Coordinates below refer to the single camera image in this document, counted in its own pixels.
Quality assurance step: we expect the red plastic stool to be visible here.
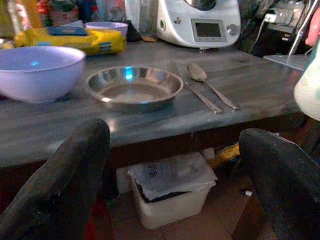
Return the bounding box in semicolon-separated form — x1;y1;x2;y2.
84;198;115;240

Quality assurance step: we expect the white plastic storage container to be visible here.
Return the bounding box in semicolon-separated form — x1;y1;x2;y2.
115;152;219;231

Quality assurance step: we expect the small purple plastic bowl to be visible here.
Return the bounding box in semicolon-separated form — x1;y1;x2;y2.
85;21;130;37

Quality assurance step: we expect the yellow plastic bag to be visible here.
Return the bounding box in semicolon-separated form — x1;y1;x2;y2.
211;143;241;169

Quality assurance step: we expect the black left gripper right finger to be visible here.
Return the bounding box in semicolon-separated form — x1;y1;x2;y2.
231;128;320;240

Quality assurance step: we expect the orange bottle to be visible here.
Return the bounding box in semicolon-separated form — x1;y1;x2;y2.
24;0;44;30

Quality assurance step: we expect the white kitchen cooking machine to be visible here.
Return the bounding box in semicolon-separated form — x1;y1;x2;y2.
156;0;242;49

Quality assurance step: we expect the yellow package with blue label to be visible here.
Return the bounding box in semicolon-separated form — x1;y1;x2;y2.
14;26;128;57

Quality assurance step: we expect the round steel plate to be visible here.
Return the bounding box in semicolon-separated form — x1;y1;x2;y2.
85;66;185;115

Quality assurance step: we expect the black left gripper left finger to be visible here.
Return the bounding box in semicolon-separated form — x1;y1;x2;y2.
0;118;112;240

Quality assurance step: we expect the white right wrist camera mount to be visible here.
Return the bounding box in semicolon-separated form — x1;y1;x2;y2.
293;39;320;122

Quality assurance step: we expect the steel fork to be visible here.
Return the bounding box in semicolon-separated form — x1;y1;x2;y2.
167;61;224;115

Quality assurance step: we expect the steel spoon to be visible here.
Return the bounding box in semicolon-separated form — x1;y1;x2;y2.
187;62;241;112

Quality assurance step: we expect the clear glass bowl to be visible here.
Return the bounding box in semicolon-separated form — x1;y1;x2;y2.
0;38;16;50

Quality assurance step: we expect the grey metal rack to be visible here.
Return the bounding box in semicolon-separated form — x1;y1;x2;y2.
263;0;320;73

